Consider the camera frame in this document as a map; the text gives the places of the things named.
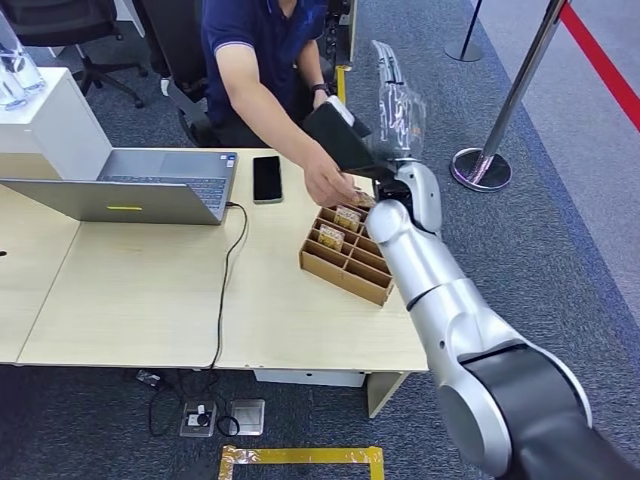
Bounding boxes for grey laptop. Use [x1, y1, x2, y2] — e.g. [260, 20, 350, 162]
[0, 148, 239, 228]

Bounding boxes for black floor cable loop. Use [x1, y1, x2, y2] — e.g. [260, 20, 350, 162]
[146, 370, 242, 439]

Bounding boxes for clear glass trophy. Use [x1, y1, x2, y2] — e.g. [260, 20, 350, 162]
[0, 11, 48, 112]

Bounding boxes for metal floor plate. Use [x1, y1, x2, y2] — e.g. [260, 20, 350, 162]
[230, 398, 266, 438]

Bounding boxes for black background equipment rack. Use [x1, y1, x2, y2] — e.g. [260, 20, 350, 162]
[319, 0, 359, 68]

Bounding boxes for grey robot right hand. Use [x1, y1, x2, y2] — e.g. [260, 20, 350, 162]
[369, 39, 427, 164]

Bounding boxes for black laptop power cable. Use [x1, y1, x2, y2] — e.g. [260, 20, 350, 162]
[208, 201, 249, 372]

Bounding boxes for white pedestal box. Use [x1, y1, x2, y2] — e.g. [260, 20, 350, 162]
[0, 66, 112, 182]

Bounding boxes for wooden desk leg panel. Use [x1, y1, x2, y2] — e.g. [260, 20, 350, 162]
[366, 371, 410, 420]

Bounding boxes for brown cardboard card organizer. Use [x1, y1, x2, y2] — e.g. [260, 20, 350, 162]
[298, 192, 396, 308]

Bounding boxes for black smartphone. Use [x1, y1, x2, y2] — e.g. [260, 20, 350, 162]
[252, 156, 284, 205]

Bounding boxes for person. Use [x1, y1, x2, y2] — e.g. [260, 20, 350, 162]
[192, 0, 359, 209]

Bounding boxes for yellow floor tape frame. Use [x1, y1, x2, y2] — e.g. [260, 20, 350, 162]
[217, 445, 386, 480]

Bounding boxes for dark stanchion post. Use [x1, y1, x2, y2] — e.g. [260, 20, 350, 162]
[444, 0, 485, 64]

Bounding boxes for floor power socket box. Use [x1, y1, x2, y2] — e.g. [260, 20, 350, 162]
[179, 400, 217, 439]

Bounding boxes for chrome stanchion post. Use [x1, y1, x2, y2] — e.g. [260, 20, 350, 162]
[450, 0, 570, 194]

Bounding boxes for red barrier belt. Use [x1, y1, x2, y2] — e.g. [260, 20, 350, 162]
[559, 1, 640, 132]

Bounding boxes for person's right hand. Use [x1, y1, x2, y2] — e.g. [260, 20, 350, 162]
[303, 141, 359, 209]

